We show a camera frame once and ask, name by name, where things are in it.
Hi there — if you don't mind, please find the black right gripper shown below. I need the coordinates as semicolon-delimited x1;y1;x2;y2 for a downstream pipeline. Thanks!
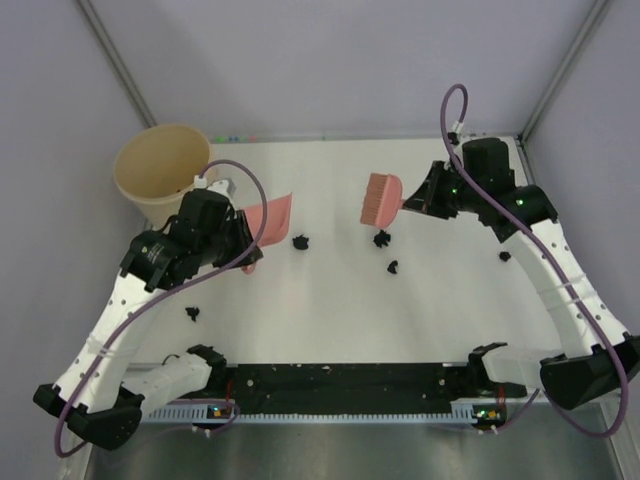
405;161;484;220

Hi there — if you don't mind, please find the pink dustpan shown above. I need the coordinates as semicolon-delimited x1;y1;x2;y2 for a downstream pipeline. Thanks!
242;193;293;249

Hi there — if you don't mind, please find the pink hand brush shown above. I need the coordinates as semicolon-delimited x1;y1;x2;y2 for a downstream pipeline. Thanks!
360;173;403;229

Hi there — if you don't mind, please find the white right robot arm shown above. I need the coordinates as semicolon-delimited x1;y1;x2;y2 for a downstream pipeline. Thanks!
403;138;639;410

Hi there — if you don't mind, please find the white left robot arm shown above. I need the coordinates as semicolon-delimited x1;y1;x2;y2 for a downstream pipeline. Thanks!
33;187;270;458

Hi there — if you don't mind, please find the black paper scrap middle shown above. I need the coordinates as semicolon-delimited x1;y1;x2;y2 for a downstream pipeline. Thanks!
292;234;310;251

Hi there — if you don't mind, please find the black paper scrap upper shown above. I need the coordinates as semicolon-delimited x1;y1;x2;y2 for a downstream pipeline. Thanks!
373;230;391;248

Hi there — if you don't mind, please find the black paper scrap left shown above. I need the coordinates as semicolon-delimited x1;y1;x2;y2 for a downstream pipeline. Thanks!
185;306;200;322

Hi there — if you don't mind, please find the black paper scrap centre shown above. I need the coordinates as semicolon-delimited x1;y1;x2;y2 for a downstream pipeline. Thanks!
387;260;399;275

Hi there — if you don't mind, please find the beige capybara bucket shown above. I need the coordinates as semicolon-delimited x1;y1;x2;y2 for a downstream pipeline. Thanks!
113;124;213;228

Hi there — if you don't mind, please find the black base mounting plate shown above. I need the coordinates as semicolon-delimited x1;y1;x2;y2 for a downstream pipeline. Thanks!
184;362;506;414

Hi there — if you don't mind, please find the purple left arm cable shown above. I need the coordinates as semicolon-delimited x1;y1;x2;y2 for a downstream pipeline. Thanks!
53;158;269;458

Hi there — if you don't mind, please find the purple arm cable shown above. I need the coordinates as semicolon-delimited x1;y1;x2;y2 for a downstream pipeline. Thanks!
53;158;269;458
438;83;631;439

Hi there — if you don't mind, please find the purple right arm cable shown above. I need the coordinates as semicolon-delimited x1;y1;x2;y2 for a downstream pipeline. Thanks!
438;83;631;439

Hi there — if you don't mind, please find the grey slotted cable duct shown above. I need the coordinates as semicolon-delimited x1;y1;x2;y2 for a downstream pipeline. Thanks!
142;403;504;426

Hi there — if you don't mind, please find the left aluminium frame post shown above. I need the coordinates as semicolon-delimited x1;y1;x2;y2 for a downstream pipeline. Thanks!
73;0;157;128

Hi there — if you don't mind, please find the aluminium frame post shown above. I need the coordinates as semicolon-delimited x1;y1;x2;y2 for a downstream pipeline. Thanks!
73;0;157;128
518;0;614;145

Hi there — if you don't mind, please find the right aluminium frame post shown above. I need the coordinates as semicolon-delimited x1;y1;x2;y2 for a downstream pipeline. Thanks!
518;0;614;145

